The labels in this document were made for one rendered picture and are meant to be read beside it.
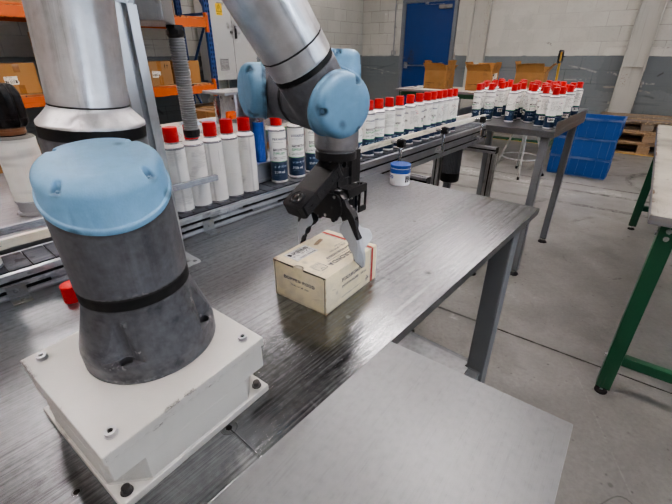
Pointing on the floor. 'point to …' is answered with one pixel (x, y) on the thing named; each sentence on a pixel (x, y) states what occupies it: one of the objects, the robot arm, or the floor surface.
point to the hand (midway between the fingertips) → (327, 258)
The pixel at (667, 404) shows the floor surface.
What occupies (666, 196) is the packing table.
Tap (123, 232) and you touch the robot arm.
